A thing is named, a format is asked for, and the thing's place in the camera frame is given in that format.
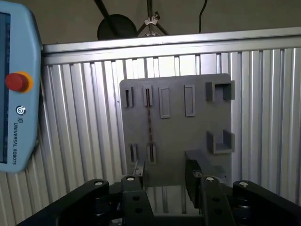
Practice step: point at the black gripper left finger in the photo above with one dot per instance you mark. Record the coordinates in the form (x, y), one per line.
(134, 200)

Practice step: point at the blue RAM stick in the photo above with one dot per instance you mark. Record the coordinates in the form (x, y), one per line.
(148, 122)

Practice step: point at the grey parts rack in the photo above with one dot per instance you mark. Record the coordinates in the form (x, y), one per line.
(176, 131)

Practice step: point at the black round disc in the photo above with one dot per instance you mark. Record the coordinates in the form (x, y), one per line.
(124, 26)

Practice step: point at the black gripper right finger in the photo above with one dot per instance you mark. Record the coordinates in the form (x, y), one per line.
(215, 204)

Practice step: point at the pale blue teach pendant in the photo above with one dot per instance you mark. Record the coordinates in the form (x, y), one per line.
(23, 47)

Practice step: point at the black tripod silver joint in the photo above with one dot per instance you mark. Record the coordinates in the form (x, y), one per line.
(151, 21)

